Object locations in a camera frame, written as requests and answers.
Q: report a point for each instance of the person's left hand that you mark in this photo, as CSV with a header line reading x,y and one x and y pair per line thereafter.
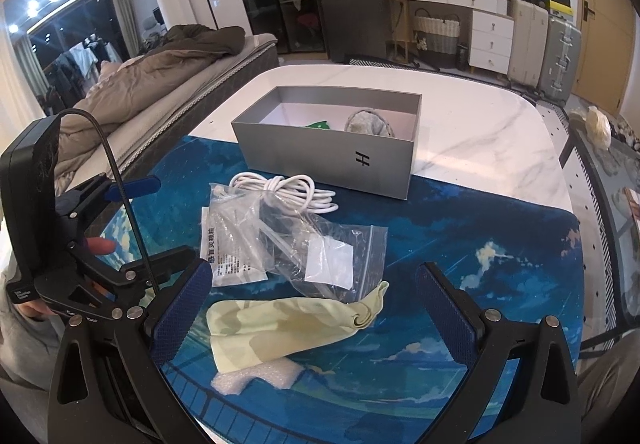
x,y
100,245

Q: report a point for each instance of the brown blanket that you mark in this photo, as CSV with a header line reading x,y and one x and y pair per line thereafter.
x,y
150,74

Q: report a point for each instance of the white drawer dresser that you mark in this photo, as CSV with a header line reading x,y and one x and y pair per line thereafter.
x,y
490,29

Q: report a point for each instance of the person's left forearm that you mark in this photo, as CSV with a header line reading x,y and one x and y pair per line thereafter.
x,y
20,349

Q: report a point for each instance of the beige suitcase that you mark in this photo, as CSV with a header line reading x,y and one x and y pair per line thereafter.
x,y
527,44

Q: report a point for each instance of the beige wooden door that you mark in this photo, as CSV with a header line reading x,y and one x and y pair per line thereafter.
x,y
605,14

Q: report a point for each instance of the grey mattress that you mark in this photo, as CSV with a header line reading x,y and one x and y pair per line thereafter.
x,y
220,69

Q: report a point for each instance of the white foam sheet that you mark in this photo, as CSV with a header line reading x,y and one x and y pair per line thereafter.
x,y
260,374

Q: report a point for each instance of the clear zip bag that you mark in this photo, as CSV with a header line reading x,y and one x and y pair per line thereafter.
x,y
345,244

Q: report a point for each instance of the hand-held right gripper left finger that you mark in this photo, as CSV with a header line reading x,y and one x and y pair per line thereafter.
x,y
180,311

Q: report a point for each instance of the blue sky print mat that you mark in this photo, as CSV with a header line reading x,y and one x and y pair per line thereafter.
x,y
450,234

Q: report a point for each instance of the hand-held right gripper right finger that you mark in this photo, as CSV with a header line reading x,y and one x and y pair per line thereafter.
x,y
450,319

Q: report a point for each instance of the silver grey suitcase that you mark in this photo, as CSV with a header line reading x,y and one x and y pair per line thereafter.
x,y
562,59

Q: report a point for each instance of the small green item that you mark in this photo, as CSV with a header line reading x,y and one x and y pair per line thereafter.
x,y
317,125

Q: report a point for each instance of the white grey woven basket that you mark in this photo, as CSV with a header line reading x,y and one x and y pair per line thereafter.
x,y
435,31

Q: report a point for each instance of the grey cardboard box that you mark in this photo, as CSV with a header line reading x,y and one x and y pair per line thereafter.
x,y
325,164

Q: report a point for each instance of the grey fuzzy sock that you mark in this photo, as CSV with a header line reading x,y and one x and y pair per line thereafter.
x,y
367,124

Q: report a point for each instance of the white plastic bag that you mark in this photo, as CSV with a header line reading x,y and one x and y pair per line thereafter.
x,y
599,124

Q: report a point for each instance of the person's brown trousers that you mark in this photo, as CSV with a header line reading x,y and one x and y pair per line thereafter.
x,y
610,374

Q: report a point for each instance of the light green cloth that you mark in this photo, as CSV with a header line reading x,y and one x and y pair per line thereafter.
x,y
280,329

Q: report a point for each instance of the clear printed plastic bag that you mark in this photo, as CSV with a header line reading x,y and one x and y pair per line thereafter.
x,y
225,244

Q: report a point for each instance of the clothes on drying rack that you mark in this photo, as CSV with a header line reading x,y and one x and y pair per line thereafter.
x,y
80,56

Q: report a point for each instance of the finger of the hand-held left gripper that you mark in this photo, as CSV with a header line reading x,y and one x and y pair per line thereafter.
x,y
150,269
142,185

